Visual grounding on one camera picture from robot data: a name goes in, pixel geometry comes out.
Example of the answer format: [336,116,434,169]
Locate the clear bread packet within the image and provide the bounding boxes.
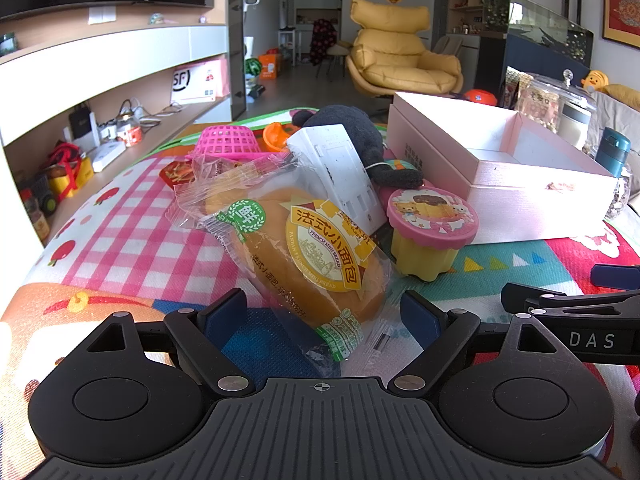
[172,180,396,378]

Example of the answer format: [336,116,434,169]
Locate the orange round toy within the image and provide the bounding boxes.
[462,87,499,107]

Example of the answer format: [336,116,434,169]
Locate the orange cardboard box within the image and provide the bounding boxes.
[258,54,284,80]

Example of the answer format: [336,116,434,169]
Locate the glass fish tank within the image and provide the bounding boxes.
[482,0,594,69]

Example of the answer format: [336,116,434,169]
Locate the pink plastic basket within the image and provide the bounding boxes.
[195,125,262,163]

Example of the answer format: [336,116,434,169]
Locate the yellow pudding toy pink lid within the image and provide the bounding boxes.
[385,187,480,283]

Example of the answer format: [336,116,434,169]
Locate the yellow leather armchair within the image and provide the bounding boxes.
[345,0,464,99]

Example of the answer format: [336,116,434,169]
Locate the teal thermos bottle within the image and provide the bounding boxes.
[595,127,632,179]

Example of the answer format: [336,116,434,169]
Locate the yellow duck toy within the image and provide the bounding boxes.
[582,70,611,92]

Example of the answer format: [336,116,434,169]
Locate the orange plastic toy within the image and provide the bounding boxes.
[262,122,297,154]

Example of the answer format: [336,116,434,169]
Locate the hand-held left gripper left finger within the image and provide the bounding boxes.
[75,287,256,397]

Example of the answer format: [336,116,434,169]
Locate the pink cardboard box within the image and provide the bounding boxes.
[387,91,619,247]

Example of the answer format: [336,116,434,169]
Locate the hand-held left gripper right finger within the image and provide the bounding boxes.
[388,290,572,397]

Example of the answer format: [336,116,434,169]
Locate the glass jar with lid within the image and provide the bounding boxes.
[515,69,599,150]

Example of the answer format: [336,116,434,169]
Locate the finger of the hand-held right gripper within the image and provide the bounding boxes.
[590,262,640,289]
[501,282,640,316]

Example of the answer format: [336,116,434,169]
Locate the white flat box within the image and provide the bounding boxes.
[92,140,126,172]

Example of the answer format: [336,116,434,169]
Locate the colourful play mat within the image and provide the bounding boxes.
[0,107,640,480]

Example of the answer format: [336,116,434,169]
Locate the red dotted black cloth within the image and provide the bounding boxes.
[309,18,337,67]

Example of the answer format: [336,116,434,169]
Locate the white pink courier envelope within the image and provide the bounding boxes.
[170,57,231,106]

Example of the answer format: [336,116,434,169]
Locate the teal orange striped toy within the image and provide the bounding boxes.
[384,157,425,172]

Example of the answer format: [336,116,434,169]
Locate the white wooden media shelf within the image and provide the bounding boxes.
[0,4,234,248]

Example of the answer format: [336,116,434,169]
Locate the red framed picture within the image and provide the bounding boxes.
[600,0,640,44]

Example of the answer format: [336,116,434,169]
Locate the snack bag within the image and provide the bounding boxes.
[502,66,534,111]

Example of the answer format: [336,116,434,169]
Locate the small jar red label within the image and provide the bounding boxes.
[116,114,144,148]

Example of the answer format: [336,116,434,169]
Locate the black plush toy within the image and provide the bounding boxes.
[291,105,426,192]

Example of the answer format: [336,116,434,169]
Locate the red yellow toy bag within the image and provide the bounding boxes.
[46,142,94,202]

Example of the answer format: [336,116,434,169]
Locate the small clear wrapped pastry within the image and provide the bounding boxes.
[192,152,298,196]

